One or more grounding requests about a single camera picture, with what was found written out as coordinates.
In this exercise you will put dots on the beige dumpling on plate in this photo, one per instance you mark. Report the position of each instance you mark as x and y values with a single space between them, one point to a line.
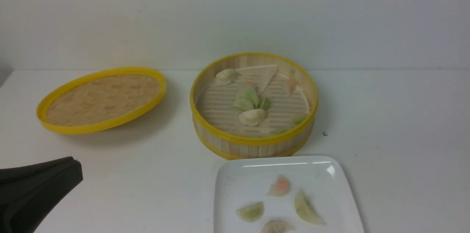
277 226

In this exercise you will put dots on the yellow rimmed bamboo steamer basket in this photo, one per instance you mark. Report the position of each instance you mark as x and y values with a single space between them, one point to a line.
230 146

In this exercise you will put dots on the pale pink dumpling centre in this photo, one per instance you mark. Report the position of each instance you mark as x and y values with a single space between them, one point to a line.
249 84

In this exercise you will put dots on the small green dumpling right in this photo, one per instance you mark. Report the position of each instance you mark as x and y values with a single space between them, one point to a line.
296 120

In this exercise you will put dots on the green dumpling on plate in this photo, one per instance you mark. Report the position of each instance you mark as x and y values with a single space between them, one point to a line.
251 212

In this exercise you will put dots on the pink dumpling on plate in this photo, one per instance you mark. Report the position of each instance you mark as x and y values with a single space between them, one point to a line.
280 188

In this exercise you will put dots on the white dumpling at back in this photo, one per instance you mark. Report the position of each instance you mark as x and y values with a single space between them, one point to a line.
226 76

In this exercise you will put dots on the green dumpling at rim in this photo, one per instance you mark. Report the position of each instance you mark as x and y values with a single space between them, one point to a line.
243 104

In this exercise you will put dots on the white dumpling in steamer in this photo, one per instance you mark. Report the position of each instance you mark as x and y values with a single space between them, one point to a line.
253 117

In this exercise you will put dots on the pale green dumpling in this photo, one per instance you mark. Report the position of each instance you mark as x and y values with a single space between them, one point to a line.
305 210

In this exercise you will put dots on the green dumpling in steamer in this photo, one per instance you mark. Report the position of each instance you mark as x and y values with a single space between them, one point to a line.
249 94

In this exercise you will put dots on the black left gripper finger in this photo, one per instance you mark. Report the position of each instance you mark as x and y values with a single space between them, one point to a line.
29 193

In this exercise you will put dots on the pink dumpling in steamer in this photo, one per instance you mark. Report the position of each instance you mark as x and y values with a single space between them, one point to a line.
290 86

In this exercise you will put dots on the white square plate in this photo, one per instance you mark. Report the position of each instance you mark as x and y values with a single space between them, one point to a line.
247 181

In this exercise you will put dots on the yellow rimmed bamboo steamer lid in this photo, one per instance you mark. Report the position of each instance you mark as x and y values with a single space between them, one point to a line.
101 100

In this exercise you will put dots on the small green dumpling centre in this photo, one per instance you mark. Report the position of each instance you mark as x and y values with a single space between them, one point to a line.
264 103

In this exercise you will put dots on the small green dumpling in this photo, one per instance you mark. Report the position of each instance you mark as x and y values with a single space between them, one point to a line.
296 120
264 103

